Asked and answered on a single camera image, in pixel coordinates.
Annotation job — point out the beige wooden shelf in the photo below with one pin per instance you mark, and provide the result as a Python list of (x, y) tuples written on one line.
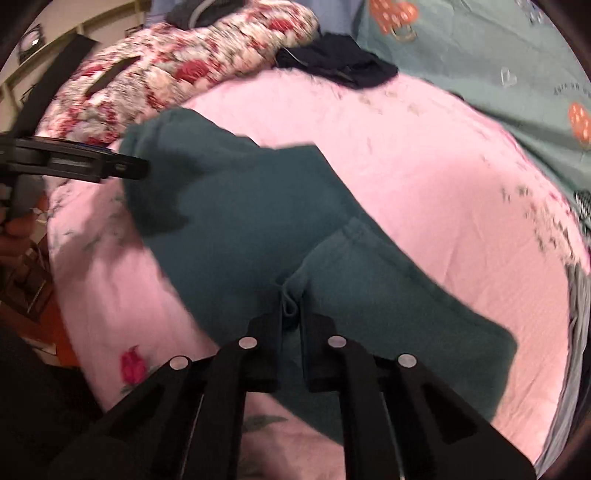
[(27, 87)]

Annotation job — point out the dark teal pants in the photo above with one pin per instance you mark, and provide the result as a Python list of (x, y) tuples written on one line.
[(258, 207)]

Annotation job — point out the black white checked cloth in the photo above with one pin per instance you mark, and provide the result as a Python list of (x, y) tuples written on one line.
[(584, 207)]

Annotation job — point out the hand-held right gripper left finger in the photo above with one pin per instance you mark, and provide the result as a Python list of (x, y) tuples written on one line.
[(265, 350)]

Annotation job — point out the green printed bedsheet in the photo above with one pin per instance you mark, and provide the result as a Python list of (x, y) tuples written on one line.
[(485, 50)]

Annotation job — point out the dark cloth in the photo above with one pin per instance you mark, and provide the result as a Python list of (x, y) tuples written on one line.
[(37, 406)]

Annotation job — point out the navy cloth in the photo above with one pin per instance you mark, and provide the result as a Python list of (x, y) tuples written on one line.
[(337, 57)]

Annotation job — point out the grey cloth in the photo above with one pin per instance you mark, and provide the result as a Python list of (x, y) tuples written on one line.
[(579, 350)]

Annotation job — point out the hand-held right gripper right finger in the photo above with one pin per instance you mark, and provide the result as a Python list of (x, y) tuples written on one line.
[(318, 355)]

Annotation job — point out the red floral quilt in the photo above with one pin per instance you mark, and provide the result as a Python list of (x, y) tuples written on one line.
[(194, 60)]

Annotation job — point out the light blue cloth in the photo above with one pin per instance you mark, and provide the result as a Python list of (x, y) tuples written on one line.
[(332, 14)]

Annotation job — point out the person's left hand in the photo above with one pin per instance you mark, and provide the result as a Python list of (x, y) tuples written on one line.
[(16, 230)]

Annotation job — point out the dark grey garment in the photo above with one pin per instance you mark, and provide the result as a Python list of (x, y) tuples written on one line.
[(194, 11)]

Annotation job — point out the pink floral blanket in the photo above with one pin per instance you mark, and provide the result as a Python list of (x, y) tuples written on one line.
[(429, 184)]

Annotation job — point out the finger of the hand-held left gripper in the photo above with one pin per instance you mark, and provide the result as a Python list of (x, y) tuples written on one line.
[(106, 167)]

